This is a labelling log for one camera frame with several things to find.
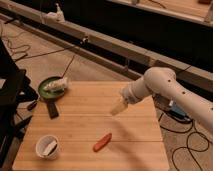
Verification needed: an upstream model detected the white object in cup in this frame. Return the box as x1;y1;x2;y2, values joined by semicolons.
43;140;57;156

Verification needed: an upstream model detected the black chair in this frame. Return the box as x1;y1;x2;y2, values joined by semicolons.
0;38;38;168

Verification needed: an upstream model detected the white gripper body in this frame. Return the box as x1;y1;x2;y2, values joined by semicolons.
121;77;148;104

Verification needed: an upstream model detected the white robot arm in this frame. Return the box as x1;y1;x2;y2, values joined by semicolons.
110;67;213;134

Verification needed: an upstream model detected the wooden ledge rail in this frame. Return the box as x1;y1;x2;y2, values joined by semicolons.
0;0;213;92

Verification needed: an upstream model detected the blue box on floor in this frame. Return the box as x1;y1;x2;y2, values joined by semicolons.
169;101;187;119

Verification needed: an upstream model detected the white object on ledge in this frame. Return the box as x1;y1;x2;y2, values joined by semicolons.
45;4;65;22

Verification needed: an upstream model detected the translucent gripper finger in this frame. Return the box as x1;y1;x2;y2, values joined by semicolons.
110;99;128;116

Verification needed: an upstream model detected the white cloth in pan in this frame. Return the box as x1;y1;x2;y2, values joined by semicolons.
44;77;68;92

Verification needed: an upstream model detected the black floor cable right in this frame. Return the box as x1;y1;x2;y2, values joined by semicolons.
157;111;213;171

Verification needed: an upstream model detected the black floor cable left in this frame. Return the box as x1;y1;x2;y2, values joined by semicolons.
0;24;89;78

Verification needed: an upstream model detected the green frying pan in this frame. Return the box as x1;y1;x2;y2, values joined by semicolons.
38;76;68;119

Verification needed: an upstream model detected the red sausage toy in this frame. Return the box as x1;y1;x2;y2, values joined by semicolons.
93;133;112;152

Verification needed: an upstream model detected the black floor cable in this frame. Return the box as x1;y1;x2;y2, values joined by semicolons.
0;24;89;78
157;111;213;171

